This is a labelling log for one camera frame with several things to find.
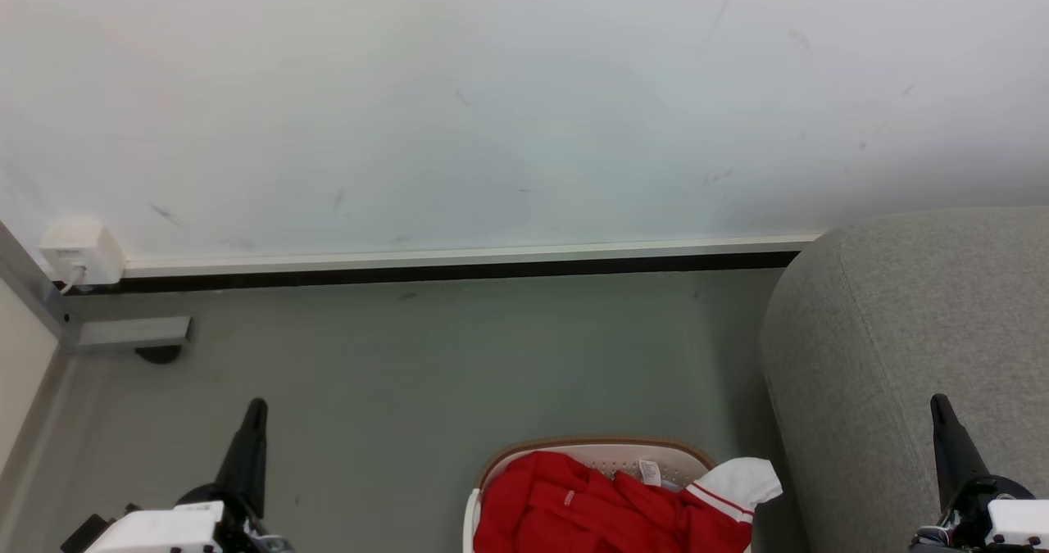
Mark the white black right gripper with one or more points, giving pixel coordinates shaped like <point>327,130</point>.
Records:
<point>996,516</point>

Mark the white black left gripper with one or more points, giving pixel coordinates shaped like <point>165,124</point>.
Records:
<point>156,530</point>

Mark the red white basketball jersey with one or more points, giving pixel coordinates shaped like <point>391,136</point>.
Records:
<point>606,508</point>

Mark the grey fabric sofa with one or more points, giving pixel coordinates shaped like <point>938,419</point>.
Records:
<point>910,356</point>

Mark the black partition foot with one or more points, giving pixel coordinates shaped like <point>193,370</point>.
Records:
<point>159,355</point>

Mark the beige partition panel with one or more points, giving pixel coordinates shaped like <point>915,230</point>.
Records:
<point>20,364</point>

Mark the white black baseboard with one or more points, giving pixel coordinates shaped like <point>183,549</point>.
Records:
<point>459,260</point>

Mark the cream laundry basket brown rim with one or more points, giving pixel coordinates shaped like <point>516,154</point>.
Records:
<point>602,453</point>

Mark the white wall socket box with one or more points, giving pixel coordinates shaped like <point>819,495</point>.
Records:
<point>82,254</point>

